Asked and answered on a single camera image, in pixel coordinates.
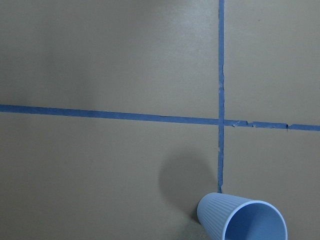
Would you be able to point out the blue ribbed plastic cup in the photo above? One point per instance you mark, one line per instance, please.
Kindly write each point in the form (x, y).
(229, 217)

